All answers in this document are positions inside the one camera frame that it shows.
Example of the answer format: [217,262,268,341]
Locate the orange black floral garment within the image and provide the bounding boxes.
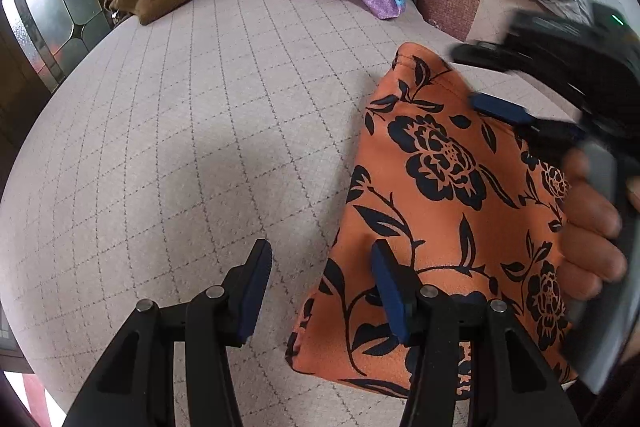
[285,42,581,400]

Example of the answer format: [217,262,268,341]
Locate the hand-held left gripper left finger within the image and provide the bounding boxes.
[62,238,273,427]

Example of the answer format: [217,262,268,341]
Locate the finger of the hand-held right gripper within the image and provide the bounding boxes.
[451,41,516,70]
[470,91,586,148]

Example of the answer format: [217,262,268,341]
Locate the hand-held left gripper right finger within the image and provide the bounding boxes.
[370,239,583,427]

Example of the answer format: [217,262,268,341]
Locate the person's right hand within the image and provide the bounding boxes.
[559,151,629,309]

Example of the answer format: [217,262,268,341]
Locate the brown wooden glass door leaf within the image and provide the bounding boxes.
[0,0,168,158]

